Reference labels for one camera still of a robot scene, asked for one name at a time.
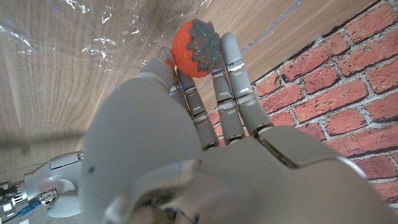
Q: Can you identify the clear plastic wrap sheet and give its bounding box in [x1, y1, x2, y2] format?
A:
[0, 0, 215, 83]

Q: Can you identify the red brick print backdrop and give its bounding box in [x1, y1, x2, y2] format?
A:
[201, 0, 398, 206]

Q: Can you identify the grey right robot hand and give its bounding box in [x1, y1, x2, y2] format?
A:
[0, 179, 41, 222]

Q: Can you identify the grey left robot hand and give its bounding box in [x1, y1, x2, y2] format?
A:
[79, 32, 398, 224]

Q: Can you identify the small orange strawberry ball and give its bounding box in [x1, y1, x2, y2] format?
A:
[170, 18, 222, 78]

